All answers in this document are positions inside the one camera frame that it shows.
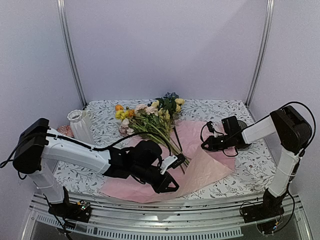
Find right aluminium frame post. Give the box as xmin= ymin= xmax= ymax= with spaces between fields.
xmin=245 ymin=0 xmax=275 ymax=109

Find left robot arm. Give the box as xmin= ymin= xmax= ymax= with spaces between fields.
xmin=12 ymin=118 xmax=179 ymax=217

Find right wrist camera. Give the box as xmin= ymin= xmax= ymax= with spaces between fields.
xmin=206 ymin=121 xmax=217 ymax=138

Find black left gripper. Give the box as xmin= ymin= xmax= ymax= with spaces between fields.
xmin=132 ymin=163 xmax=182 ymax=195

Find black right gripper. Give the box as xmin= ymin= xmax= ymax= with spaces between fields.
xmin=201 ymin=133 xmax=233 ymax=152

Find white ribbed ceramic vase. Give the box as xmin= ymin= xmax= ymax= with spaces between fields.
xmin=67 ymin=110 xmax=95 ymax=145

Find artificial flower bouquet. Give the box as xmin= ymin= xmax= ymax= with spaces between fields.
xmin=115 ymin=92 xmax=185 ymax=155

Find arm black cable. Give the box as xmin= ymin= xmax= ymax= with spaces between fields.
xmin=0 ymin=131 xmax=173 ymax=186
xmin=199 ymin=101 xmax=317 ymax=226

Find pink wrapping paper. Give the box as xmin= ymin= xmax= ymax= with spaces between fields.
xmin=99 ymin=120 xmax=236 ymax=203

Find pink patterned small object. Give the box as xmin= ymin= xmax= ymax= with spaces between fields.
xmin=57 ymin=125 xmax=74 ymax=138

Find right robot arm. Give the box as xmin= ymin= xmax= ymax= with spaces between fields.
xmin=201 ymin=101 xmax=316 ymax=218

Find red striped bowl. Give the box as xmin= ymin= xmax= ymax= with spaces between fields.
xmin=237 ymin=120 xmax=251 ymax=150

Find floral patterned tablecloth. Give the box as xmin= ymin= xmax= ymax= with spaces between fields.
xmin=53 ymin=99 xmax=276 ymax=200

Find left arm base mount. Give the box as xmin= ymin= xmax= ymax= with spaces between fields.
xmin=48 ymin=186 xmax=92 ymax=223

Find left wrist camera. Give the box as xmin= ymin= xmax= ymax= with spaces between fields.
xmin=159 ymin=154 xmax=186 ymax=175

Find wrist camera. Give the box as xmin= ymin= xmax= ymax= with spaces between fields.
xmin=206 ymin=121 xmax=217 ymax=138
xmin=159 ymin=154 xmax=186 ymax=175

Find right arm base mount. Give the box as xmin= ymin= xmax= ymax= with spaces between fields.
xmin=239 ymin=190 xmax=286 ymax=223

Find left aluminium frame post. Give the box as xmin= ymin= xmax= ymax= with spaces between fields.
xmin=56 ymin=0 xmax=88 ymax=108

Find aluminium frame post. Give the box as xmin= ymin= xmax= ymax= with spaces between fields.
xmin=56 ymin=0 xmax=88 ymax=108
xmin=245 ymin=0 xmax=275 ymax=109

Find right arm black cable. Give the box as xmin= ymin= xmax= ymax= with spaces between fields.
xmin=199 ymin=101 xmax=317 ymax=226

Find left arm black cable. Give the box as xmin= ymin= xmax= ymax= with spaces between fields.
xmin=0 ymin=131 xmax=173 ymax=186

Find aluminium front rail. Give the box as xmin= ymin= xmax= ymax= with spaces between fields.
xmin=27 ymin=192 xmax=311 ymax=240

